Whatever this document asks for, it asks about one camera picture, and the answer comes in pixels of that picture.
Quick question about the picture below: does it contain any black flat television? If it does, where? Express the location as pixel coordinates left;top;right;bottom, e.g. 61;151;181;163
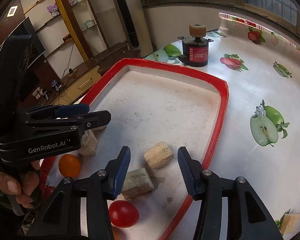
0;16;46;73

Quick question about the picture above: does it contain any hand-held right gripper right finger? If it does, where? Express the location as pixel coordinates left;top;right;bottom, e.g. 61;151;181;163
177;146;283;240

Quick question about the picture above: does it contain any person's left hand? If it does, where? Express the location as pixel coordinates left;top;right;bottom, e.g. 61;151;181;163
0;160;41;208

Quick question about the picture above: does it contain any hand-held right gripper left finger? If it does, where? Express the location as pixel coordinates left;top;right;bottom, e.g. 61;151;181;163
27;146;131;240

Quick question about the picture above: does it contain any yellow pole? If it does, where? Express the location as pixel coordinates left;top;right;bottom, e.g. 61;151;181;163
49;0;89;62

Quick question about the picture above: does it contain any wooden low cabinet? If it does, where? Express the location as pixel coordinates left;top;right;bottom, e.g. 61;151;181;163
57;42;142;103

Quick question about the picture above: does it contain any red tomato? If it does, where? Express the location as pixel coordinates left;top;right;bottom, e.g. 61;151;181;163
44;186;56;200
108;200;140;228

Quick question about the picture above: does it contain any white power strip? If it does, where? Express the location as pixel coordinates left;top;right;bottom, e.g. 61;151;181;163
32;87;49;99

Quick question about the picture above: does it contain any orange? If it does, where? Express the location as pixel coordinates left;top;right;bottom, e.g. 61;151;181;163
58;154;82;178

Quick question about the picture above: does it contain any white wall shelf unit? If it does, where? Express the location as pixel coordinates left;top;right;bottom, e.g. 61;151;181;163
20;0;120;63

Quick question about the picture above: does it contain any red label motor with cork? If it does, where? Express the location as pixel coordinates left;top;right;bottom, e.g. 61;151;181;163
178;24;214;67

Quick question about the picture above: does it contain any purple plush toy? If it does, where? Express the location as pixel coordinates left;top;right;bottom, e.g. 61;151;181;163
47;3;60;18

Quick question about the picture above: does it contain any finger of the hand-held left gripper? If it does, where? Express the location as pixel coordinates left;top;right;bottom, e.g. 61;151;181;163
22;104;90;120
26;110;112;132

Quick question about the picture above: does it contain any fruit print tablecloth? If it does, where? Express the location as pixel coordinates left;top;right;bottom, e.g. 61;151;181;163
144;12;300;240

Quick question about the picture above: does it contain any floor standing air conditioner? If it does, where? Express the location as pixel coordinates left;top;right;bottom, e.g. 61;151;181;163
109;0;154;53

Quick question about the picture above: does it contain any beige sugarcane chunk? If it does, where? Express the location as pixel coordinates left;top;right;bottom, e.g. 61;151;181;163
143;141;174;170
121;167;155;200
279;212;300;235

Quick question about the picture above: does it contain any red rimmed white tray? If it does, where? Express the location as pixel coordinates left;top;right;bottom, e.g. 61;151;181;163
40;58;229;240

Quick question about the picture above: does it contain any large cork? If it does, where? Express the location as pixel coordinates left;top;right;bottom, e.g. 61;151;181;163
77;129;98;157

